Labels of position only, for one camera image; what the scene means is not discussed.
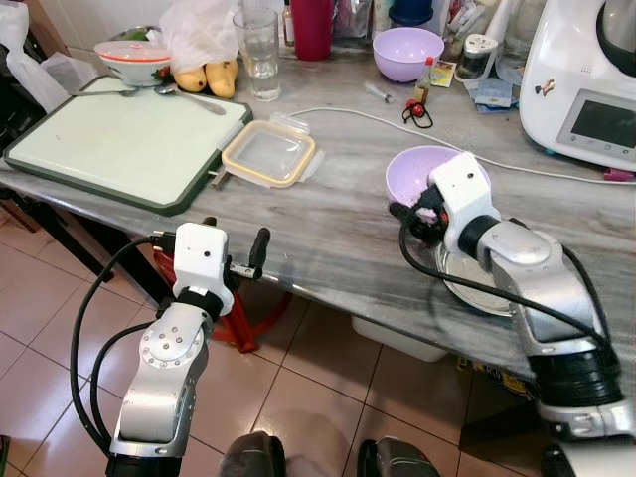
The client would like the white green-rimmed cutting board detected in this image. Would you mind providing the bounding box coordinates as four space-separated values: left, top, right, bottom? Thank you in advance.
3 77 254 218

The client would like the clear drinking glass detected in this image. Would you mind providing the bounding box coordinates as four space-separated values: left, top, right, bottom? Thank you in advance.
233 9 283 103

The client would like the metal spoon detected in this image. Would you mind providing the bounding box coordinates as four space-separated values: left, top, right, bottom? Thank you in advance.
153 83 229 118

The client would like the deep purple plastic bowl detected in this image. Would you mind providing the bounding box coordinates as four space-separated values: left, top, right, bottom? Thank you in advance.
373 27 446 84

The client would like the red metal stand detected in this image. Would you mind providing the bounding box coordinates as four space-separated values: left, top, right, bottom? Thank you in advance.
153 248 295 355

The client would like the robot leg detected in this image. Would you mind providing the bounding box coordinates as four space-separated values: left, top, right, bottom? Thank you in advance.
218 431 290 477
357 436 440 477

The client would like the white plastic bag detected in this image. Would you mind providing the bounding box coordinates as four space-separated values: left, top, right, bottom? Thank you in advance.
159 0 245 77

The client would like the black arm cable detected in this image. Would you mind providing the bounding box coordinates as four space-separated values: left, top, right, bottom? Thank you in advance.
397 223 613 347
69 235 178 454

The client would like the white bowl with red pattern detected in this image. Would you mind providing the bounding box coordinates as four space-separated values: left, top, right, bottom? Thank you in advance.
94 40 173 89

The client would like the round metal plate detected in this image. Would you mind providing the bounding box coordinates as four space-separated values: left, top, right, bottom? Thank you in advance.
436 243 519 320

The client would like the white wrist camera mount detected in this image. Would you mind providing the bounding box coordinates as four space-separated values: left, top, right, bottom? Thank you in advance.
428 153 504 249
173 223 236 299

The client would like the clear plastic syringe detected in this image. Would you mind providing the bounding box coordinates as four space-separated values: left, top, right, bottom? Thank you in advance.
364 81 395 104

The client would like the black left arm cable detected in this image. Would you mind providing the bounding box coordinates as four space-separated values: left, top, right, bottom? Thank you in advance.
69 235 178 454

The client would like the metal fork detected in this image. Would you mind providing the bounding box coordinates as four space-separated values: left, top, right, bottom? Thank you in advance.
70 86 141 99

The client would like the shallow purple plastic bowl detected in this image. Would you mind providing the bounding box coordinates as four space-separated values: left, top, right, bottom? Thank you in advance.
385 145 494 212

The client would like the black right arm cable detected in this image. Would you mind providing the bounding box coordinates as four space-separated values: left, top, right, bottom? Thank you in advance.
397 223 613 347

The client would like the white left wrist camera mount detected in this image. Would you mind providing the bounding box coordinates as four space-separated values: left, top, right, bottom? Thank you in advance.
173 223 236 299

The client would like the red tumbler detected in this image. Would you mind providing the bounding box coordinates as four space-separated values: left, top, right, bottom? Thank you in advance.
289 0 336 63

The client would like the small red-capped sauce bottle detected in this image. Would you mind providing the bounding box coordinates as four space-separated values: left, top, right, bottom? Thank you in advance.
412 57 436 108

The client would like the yellow paper packet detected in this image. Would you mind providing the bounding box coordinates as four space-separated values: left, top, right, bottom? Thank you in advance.
431 61 459 86

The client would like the clear yellow-rimmed container lid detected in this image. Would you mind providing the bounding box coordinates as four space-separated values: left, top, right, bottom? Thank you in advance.
220 113 325 191

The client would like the clear crumpled plastic bag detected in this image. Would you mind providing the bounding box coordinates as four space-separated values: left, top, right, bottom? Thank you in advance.
0 0 97 112

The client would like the robot right leg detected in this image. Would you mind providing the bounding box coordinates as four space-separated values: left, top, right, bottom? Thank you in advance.
357 436 440 477

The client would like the dark blue bowl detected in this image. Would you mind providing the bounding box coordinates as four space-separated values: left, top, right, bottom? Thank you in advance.
388 0 449 27

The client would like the white power cable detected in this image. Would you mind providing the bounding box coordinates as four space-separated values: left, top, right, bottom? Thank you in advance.
282 106 636 186

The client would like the white kitchen machine with screen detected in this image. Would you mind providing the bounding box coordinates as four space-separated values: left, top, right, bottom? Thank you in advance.
518 0 636 173

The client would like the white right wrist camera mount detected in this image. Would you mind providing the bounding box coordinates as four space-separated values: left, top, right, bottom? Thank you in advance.
428 153 504 249

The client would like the robot left leg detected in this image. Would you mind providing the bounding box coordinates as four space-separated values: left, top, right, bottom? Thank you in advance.
218 431 290 477

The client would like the blue folded cloth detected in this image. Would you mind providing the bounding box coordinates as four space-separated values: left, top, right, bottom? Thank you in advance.
466 78 519 109

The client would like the white box under table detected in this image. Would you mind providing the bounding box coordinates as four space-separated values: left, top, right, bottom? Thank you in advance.
352 315 450 365

